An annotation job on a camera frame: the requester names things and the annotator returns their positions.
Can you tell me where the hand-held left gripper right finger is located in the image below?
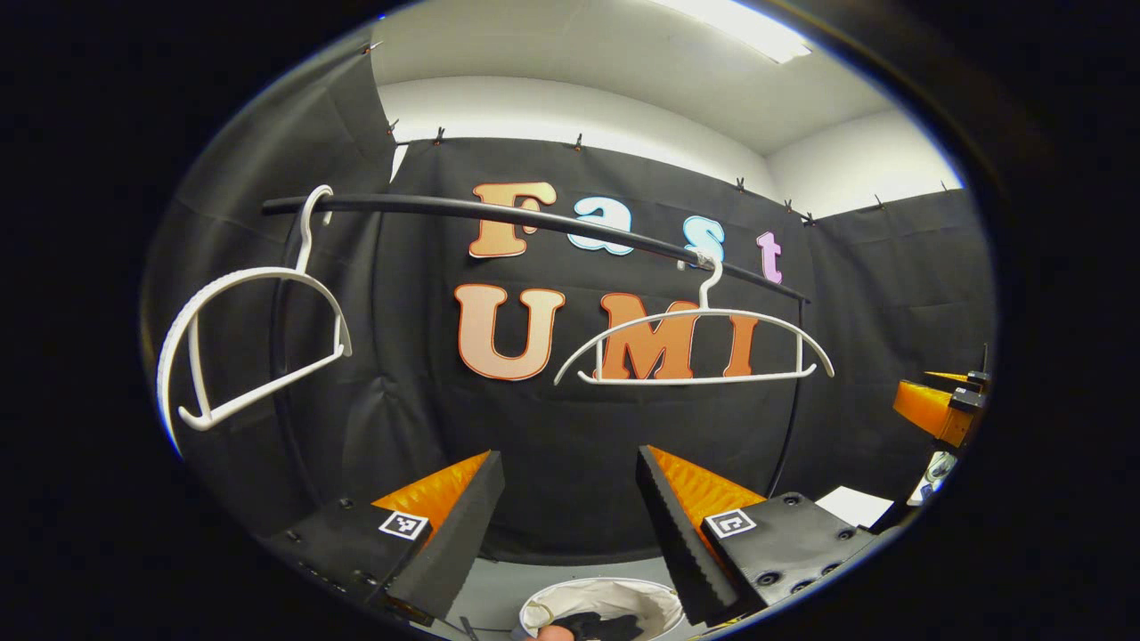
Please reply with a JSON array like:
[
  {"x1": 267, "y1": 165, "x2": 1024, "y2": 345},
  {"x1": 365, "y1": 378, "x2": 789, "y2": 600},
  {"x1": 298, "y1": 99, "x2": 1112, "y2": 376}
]
[{"x1": 636, "y1": 444, "x2": 879, "y2": 627}]

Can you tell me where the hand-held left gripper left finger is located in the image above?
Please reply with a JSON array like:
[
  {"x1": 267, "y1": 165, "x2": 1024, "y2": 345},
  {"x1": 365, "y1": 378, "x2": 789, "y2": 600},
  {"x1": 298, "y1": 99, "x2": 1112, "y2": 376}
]
[{"x1": 263, "y1": 450, "x2": 507, "y2": 629}]

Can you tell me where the white laundry hamper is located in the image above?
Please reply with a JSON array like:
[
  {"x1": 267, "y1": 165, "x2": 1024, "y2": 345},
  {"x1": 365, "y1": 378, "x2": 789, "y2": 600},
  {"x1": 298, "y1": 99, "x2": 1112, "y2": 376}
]
[{"x1": 518, "y1": 577, "x2": 687, "y2": 641}]

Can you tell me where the black jacket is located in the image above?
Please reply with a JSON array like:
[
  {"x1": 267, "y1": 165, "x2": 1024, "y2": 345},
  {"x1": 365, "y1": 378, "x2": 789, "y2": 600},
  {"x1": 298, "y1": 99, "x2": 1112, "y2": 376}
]
[{"x1": 557, "y1": 610, "x2": 647, "y2": 641}]

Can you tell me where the white plastic hanger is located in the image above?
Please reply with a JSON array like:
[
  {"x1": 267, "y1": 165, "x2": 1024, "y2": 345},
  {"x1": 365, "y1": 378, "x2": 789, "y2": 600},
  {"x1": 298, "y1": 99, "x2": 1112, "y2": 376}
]
[
  {"x1": 554, "y1": 249, "x2": 836, "y2": 386},
  {"x1": 157, "y1": 184, "x2": 353, "y2": 433}
]

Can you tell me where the black backdrop cloth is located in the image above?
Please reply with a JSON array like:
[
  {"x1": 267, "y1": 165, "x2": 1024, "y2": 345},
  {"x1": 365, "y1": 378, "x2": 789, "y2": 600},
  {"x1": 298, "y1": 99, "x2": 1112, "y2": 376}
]
[{"x1": 142, "y1": 40, "x2": 997, "y2": 566}]

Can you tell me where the ceiling light panel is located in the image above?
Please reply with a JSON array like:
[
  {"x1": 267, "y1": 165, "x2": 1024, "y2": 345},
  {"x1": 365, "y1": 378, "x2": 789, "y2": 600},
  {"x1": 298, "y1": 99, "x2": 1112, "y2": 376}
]
[{"x1": 650, "y1": 0, "x2": 813, "y2": 65}]

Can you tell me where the black clothes rail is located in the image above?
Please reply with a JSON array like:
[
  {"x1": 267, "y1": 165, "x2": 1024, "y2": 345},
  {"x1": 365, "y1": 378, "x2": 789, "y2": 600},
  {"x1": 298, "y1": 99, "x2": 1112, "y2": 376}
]
[{"x1": 261, "y1": 194, "x2": 811, "y2": 504}]

